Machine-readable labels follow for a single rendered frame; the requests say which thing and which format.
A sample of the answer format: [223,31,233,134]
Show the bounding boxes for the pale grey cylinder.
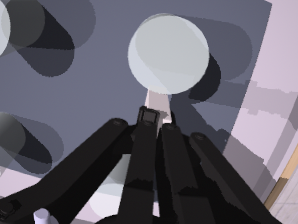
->
[0,0,45,57]
[0,112,26,177]
[128,13,209,94]
[89,154,131,218]

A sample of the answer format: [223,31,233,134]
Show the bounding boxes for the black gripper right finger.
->
[155,93,282,224]

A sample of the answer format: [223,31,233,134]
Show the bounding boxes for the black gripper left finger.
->
[0,89,160,224]

